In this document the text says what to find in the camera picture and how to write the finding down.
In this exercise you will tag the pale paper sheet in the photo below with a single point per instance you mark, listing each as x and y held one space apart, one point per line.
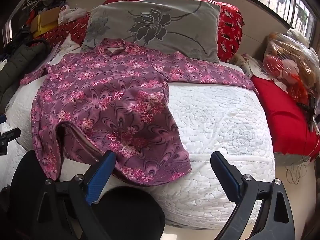
51 53

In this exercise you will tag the grey floral pillow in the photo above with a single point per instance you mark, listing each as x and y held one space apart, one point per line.
155 27

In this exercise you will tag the white plastic bag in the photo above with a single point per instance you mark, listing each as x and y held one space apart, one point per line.
73 12

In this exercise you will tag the small floral cushion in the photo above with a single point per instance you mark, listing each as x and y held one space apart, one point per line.
243 62

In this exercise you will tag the black gadget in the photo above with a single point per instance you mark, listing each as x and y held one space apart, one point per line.
310 112

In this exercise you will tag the white quilted bedspread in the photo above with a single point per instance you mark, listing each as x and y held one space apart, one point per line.
220 120

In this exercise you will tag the clear plastic bag of goods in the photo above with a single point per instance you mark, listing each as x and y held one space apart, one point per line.
292 62

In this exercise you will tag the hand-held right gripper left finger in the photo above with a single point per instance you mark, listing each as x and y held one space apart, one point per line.
101 177

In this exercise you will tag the yellow box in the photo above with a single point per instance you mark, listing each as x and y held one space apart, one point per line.
40 27

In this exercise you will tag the red patterned blanket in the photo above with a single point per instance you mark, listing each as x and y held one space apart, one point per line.
230 27

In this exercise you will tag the dark green padded jacket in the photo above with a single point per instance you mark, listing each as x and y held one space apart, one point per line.
20 65

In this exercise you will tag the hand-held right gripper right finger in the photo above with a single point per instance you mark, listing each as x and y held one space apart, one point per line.
225 177

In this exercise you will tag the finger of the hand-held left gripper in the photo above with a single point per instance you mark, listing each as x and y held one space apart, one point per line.
8 137

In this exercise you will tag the cardboard box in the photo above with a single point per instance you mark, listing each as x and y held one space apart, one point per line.
51 13

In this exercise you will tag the plain red cushion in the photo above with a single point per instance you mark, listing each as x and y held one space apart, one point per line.
285 122

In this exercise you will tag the purple floral shirt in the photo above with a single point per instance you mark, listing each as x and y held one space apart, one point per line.
107 105

